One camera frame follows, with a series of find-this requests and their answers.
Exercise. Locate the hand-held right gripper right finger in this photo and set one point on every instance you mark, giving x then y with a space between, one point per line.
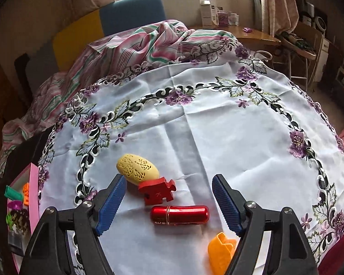
228 203

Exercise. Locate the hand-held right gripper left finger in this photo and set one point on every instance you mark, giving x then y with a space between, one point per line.
111 203

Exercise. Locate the pink storage box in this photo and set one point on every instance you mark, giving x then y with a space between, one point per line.
33 194

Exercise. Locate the purple plastic cup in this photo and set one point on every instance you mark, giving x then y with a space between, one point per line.
15 205

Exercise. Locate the yellow carved oval case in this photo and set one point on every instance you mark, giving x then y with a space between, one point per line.
137 167

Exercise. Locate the red puzzle piece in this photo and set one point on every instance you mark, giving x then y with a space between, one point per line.
156 192

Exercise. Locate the red metallic cylinder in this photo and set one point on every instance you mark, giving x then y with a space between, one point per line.
180 214

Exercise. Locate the orange boat shaped toy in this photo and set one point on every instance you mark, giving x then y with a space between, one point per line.
218 255

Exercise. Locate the white floral embroidered tablecloth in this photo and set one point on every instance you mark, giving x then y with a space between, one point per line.
203 137

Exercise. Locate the brown pinecone shaped toy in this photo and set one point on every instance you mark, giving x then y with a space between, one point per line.
19 222

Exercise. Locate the green plastic toy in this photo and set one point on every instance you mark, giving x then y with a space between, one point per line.
13 192

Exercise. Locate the pink green striped cloth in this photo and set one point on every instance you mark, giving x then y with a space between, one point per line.
149 43

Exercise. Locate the yellow panel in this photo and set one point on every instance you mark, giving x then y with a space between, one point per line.
77 40

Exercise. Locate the wooden desk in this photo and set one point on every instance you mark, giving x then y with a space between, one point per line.
258 37

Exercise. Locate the purple flower ornament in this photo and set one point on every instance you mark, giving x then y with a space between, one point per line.
248 30

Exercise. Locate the purple printed box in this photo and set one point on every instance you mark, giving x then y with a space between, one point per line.
226 18

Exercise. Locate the blue chair back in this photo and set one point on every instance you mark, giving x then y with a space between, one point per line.
132 14

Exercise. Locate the white carton box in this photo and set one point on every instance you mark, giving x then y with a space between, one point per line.
207 13

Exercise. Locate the beige patterned curtain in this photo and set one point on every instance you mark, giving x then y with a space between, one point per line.
278 3

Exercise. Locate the metal frame chair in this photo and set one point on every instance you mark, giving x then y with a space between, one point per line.
301 48

